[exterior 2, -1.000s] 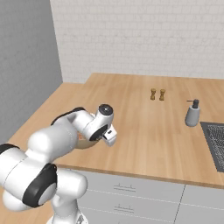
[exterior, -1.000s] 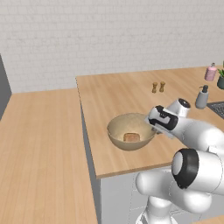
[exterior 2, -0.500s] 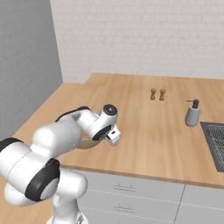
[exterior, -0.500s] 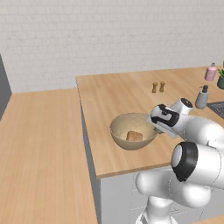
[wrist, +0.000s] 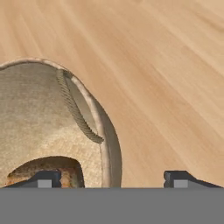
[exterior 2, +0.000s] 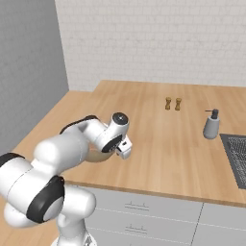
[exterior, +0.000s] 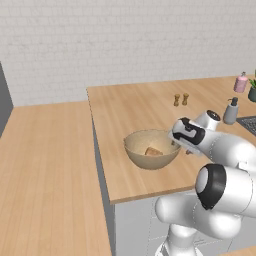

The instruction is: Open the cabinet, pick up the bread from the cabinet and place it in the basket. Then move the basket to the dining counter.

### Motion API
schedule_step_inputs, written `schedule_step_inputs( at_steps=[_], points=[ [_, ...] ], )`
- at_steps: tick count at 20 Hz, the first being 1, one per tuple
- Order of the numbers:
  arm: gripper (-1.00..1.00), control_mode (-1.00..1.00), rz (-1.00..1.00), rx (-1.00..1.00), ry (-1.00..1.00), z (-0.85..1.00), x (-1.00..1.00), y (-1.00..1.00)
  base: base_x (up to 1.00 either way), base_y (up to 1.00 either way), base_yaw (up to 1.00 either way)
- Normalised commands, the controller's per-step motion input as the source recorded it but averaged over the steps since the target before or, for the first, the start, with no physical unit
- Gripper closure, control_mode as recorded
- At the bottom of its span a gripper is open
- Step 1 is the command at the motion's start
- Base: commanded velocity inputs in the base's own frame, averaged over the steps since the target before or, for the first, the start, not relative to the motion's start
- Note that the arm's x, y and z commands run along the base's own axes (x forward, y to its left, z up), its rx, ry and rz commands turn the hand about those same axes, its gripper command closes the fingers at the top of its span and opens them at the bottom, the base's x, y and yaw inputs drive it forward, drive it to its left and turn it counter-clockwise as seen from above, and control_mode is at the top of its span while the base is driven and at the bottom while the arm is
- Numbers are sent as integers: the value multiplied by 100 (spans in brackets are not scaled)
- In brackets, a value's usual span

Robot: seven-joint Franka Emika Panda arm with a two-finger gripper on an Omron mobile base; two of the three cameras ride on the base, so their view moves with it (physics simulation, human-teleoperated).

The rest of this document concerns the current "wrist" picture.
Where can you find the beige woven basket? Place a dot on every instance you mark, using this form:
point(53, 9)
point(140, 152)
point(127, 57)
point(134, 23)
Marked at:
point(38, 122)

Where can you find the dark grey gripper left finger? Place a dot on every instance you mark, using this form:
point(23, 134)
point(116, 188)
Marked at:
point(46, 176)

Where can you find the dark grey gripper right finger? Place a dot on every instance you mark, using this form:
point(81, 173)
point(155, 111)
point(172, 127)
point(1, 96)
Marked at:
point(178, 176)

